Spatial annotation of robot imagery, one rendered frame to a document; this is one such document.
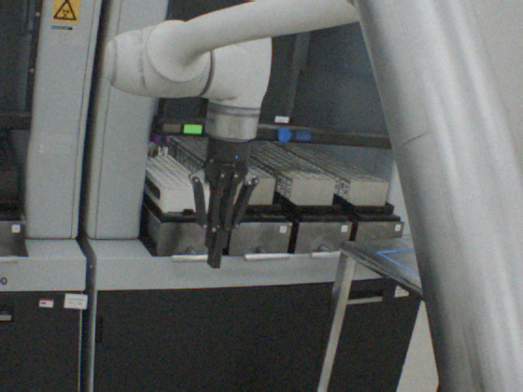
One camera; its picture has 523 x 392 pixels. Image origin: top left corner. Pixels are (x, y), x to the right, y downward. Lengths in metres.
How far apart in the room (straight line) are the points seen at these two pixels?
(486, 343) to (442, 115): 0.17
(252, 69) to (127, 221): 0.45
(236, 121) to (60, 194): 0.40
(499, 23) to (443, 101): 2.90
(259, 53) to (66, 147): 0.43
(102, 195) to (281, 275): 0.42
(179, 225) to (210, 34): 0.49
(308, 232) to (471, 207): 1.00
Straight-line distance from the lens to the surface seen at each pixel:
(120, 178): 1.36
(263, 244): 1.42
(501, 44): 3.42
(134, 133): 1.34
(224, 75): 1.10
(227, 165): 1.18
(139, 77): 1.04
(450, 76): 0.51
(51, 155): 1.32
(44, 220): 1.35
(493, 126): 0.51
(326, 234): 1.48
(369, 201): 1.62
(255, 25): 0.92
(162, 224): 1.31
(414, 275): 1.21
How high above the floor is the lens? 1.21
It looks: 15 degrees down
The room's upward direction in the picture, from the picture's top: 9 degrees clockwise
